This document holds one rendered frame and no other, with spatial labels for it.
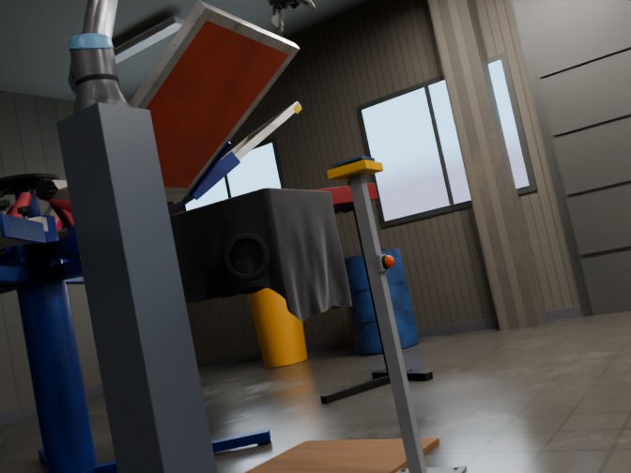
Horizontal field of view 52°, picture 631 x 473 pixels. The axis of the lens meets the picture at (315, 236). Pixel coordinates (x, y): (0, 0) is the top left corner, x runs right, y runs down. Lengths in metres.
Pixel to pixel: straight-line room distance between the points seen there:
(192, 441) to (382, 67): 4.49
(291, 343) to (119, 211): 3.97
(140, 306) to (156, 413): 0.27
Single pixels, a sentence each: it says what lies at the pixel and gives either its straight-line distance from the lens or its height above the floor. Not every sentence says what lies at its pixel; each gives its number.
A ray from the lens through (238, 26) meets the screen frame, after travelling 2.29.
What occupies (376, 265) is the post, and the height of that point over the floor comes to 0.65.
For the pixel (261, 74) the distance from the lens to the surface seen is 2.55.
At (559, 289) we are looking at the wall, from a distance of 5.25.
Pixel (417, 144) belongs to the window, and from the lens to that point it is 5.58.
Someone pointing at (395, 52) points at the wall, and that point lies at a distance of 5.80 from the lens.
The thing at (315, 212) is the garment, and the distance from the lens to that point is 2.25.
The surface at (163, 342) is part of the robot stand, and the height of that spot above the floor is 0.56.
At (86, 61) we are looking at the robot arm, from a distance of 1.92.
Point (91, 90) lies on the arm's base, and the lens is 1.88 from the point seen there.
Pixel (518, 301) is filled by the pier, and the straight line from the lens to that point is 5.12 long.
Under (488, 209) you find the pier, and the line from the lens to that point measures 5.13.
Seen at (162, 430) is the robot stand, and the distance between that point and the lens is 1.75.
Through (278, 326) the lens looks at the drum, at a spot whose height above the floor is 0.34.
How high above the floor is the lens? 0.63
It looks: 4 degrees up
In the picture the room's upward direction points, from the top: 11 degrees counter-clockwise
